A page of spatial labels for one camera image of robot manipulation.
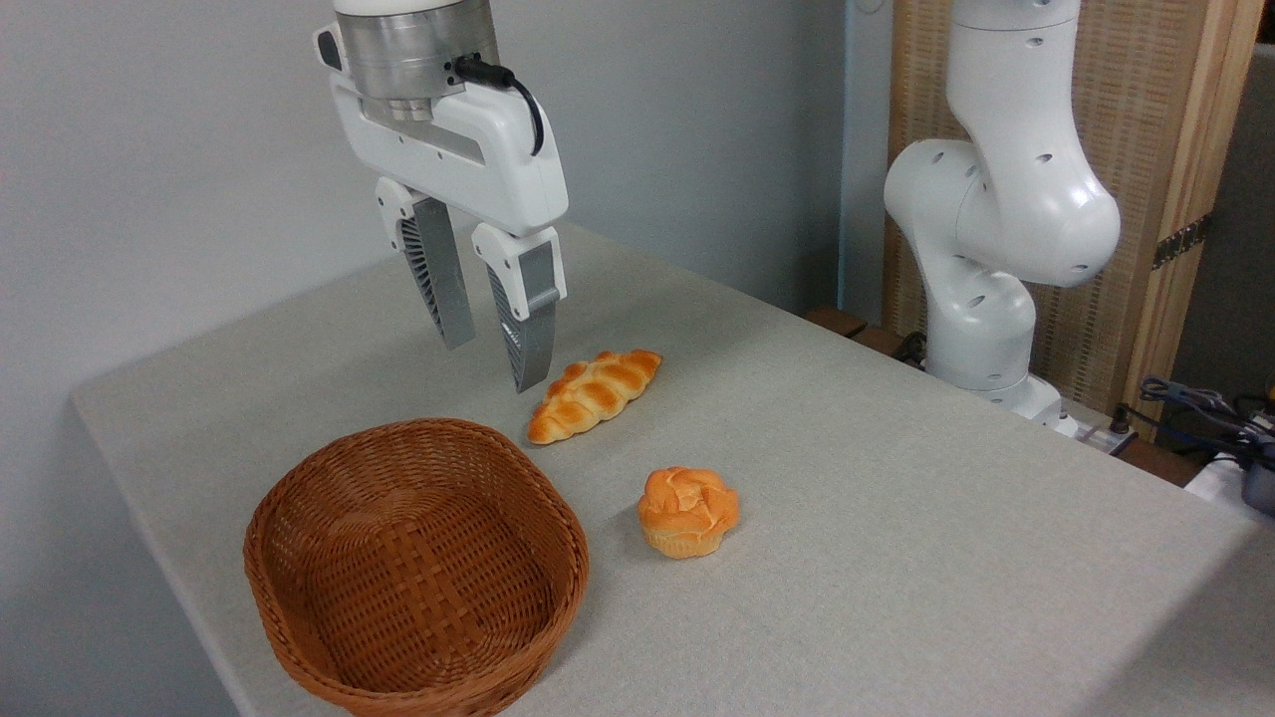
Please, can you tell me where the round orange bun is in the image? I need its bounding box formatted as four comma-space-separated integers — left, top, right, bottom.
637, 466, 742, 561

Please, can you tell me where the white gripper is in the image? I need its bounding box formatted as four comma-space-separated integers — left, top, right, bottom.
315, 24, 570, 394

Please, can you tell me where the bundle of dark cables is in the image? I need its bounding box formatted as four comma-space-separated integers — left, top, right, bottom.
1121, 375, 1275, 461

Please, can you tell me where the long braided bread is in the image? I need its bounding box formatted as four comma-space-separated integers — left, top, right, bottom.
526, 349, 664, 446

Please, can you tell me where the brown wicker basket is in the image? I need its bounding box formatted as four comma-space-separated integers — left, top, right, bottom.
243, 417, 591, 717

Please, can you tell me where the wooden folding screen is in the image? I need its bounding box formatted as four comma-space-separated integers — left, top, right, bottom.
882, 0, 1267, 445

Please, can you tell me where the grey plastic container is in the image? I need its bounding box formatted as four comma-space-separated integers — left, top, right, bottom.
1239, 453, 1275, 518

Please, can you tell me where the metal screen hinge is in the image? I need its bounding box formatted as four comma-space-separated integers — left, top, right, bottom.
1151, 213, 1214, 271

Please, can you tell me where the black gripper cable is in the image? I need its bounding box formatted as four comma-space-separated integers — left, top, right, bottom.
453, 54, 547, 158

